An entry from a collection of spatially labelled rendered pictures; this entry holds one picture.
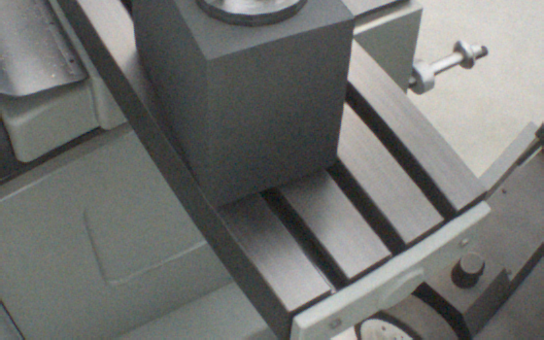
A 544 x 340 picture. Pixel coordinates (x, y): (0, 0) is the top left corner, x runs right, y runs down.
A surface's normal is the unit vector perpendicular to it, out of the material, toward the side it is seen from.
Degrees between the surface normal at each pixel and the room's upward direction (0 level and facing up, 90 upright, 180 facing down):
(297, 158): 90
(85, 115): 90
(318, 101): 90
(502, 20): 0
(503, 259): 0
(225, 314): 0
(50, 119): 90
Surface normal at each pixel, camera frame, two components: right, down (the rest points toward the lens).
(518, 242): 0.04, -0.60
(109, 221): 0.54, 0.69
